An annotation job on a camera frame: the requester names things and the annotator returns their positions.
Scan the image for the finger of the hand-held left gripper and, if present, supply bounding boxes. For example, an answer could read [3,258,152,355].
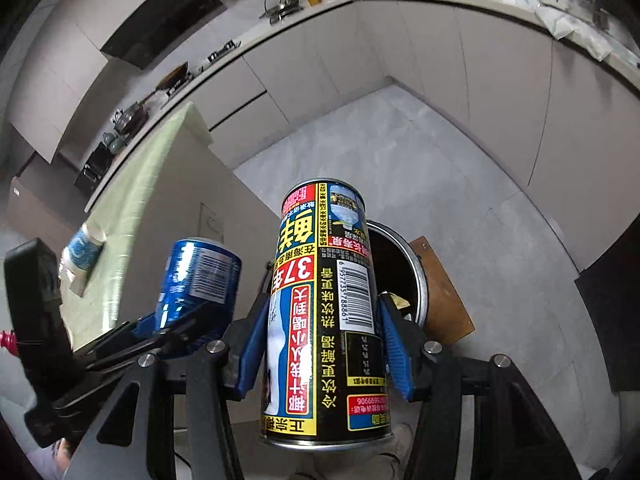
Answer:
[72,312,161,361]
[90,302,236,376]

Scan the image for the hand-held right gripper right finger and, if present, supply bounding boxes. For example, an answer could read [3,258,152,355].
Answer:
[377,292,583,480]

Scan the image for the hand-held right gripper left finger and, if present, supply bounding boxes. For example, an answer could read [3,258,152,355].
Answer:
[65,290,273,480]

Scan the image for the blue drink can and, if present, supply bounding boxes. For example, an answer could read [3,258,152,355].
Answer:
[152,238,243,341]

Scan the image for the yellow cloth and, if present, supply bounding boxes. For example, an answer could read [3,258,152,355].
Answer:
[382,292,413,321]

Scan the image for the tall printed drink can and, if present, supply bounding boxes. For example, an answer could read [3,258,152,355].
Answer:
[259,176,393,448]

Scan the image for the black trash bin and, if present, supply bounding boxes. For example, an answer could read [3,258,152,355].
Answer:
[365,220,431,328]

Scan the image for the blue white paper cup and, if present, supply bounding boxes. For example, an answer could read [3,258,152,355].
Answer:
[61,224,108,296]

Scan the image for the person's right shoe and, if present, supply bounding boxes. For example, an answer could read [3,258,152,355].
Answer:
[390,422,416,480]

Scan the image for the brown refrigerator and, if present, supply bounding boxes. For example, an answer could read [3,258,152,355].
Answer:
[7,155,86,246]

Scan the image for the green checkered tablecloth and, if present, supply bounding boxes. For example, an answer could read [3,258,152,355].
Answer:
[60,101,211,356]

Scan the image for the beige table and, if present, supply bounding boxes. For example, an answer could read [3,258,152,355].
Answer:
[180,110,291,331]

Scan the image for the black microwave oven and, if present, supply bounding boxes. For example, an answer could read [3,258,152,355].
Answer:
[75,142,116,193]

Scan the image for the wok with lid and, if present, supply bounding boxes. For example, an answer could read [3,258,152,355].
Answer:
[112,102,151,133]

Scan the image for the black built-in appliance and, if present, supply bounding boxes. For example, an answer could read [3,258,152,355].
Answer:
[575,230,640,396]

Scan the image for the beige upper cabinets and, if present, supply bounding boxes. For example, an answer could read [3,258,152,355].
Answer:
[10,0,211,161]

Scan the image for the frying pan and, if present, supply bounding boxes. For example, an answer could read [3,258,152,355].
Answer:
[155,62,193,93]

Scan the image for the black gas stove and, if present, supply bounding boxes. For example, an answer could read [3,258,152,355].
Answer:
[207,40,241,61]

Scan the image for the black range hood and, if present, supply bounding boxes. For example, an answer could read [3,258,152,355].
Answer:
[100,0,223,68]

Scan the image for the beige kitchen counter cabinets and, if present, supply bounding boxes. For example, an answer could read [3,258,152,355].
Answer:
[82,0,640,273]

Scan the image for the white dish cloth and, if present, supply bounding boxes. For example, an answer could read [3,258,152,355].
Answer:
[537,7,616,58]

